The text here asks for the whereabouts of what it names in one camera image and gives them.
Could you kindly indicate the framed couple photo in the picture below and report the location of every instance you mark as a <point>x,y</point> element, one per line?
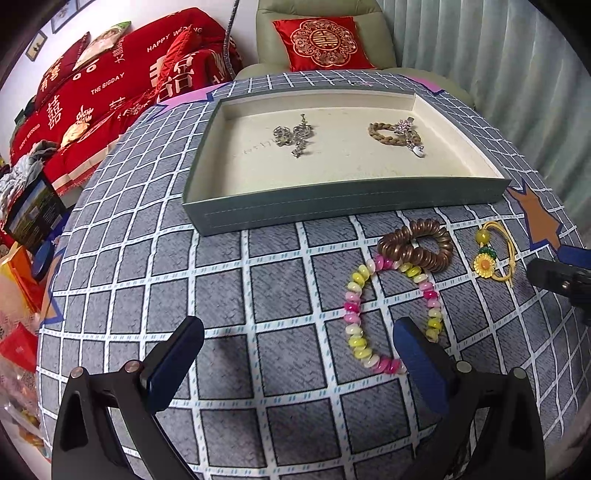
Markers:
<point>85,3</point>

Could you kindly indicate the blue lidded jar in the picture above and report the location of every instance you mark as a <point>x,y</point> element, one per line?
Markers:
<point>45,261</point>

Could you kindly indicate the sofa with red cover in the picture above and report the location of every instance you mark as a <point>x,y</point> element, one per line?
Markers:
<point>129,78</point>

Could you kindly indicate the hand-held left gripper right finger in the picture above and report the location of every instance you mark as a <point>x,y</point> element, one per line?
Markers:
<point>422,364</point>

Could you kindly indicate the red gift bag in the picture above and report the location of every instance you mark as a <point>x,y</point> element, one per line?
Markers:
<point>18,346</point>

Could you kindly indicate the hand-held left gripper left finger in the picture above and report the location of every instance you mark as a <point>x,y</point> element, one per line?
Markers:
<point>175,364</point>

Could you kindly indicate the red satin pillow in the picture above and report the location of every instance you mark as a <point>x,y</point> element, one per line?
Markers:
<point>178,55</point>

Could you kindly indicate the pile of grey clothes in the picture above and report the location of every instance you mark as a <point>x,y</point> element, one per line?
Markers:
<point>23,175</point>

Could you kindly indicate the yellow gift bag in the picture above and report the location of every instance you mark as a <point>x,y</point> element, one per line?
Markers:
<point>21,281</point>

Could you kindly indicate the beige plush item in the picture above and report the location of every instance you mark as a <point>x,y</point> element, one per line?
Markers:
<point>76,134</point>

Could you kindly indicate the photo print pillow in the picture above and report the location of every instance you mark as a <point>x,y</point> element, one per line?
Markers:
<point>104,44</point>

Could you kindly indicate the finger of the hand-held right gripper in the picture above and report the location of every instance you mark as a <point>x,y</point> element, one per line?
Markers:
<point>549,277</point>

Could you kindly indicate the green armchair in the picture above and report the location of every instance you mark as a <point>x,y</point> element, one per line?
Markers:
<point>272,46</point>

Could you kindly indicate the small framed photo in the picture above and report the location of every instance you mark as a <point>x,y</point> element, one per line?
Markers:
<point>37,45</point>

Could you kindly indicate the framed portrait photo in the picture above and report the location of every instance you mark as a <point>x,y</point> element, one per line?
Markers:
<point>61,18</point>

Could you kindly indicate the grey checked star tablecloth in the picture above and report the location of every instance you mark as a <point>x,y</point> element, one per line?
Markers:
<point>231,277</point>

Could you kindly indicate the red embroidered cushion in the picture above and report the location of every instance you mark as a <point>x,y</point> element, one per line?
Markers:
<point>323,44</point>

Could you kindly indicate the dark picture box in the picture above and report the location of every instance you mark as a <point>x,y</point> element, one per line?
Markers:
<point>34,214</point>

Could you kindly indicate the pale green curtain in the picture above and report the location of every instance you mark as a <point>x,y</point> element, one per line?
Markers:
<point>485,69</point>

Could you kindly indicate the grey-green jewelry tray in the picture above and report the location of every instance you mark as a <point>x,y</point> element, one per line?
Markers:
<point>351,161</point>

